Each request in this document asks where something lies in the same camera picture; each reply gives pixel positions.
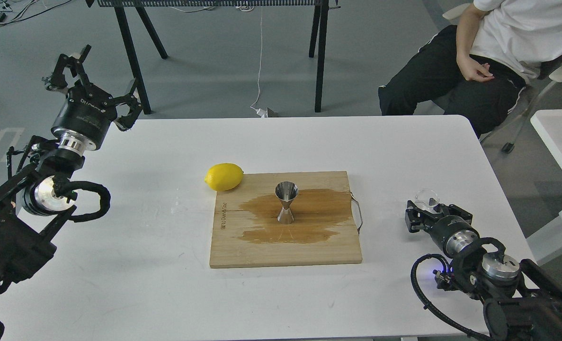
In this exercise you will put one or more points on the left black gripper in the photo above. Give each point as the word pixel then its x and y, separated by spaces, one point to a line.
pixel 84 118

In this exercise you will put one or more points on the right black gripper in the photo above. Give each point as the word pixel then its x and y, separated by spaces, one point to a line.
pixel 450 228

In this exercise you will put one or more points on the small clear glass cup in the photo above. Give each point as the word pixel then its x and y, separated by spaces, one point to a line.
pixel 427 199

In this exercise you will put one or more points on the steel double jigger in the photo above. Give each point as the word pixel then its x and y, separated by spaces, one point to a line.
pixel 286 192

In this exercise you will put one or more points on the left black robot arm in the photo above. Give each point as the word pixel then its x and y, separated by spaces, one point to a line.
pixel 39 195

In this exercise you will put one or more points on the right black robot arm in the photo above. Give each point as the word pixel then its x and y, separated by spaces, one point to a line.
pixel 520 302

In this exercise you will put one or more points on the seated person white shirt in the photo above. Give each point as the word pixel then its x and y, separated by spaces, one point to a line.
pixel 489 52

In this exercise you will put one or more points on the yellow lemon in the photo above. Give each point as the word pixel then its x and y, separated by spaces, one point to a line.
pixel 224 176

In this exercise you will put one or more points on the wooden cutting board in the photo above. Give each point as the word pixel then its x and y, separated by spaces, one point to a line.
pixel 246 232

